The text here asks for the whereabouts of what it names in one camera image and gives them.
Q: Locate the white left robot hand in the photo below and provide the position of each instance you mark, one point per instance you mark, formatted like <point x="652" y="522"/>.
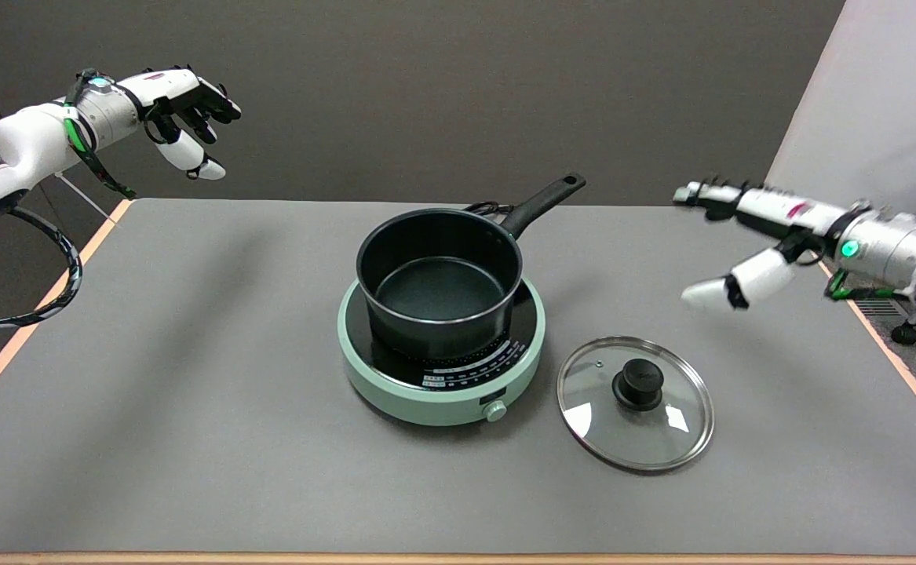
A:
<point x="163" y="82"/>

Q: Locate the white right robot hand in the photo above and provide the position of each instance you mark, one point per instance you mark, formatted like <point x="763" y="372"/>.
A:
<point x="771" y="205"/>

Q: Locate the glass pot lid black knob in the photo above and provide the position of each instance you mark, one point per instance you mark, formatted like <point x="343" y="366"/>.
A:
<point x="638" y="384"/>

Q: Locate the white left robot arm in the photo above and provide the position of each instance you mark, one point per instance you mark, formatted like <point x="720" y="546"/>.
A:
<point x="26" y="141"/>

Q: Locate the floor vent grille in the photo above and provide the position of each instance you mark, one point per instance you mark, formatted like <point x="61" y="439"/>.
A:
<point x="881" y="308"/>

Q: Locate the white stand leg with caster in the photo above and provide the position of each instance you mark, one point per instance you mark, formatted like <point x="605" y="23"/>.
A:
<point x="905" y="334"/>

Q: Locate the mint green induction cooker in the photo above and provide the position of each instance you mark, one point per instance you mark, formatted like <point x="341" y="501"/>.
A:
<point x="395" y="384"/>

